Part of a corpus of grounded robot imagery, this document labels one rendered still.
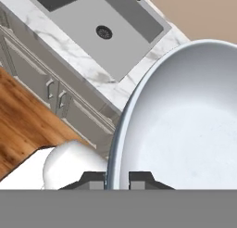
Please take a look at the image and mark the grey sink basin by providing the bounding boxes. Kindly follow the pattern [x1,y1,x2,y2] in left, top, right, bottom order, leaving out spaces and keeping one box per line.
[19,0,172,83]

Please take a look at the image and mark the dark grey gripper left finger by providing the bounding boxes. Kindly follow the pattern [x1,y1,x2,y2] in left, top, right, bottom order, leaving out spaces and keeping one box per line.
[58,171,107,191]

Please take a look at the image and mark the grey cupboard door handle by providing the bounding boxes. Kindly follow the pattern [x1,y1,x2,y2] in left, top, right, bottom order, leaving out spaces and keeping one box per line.
[45,78,56,100]
[57,89,68,109]

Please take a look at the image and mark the grey cupboard door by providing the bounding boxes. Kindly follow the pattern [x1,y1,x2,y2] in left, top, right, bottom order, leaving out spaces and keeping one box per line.
[56,88,118,153]
[0,36,58,111]

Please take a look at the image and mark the white rounded object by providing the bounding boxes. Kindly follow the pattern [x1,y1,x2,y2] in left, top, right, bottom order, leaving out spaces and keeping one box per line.
[0,140,109,191]

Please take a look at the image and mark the large white bowl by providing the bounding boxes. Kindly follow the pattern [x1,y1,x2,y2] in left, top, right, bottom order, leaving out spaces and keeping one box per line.
[106,38,237,191]

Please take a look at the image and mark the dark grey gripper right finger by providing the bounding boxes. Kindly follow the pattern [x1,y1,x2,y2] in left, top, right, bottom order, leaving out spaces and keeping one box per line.
[128,171,176,191]

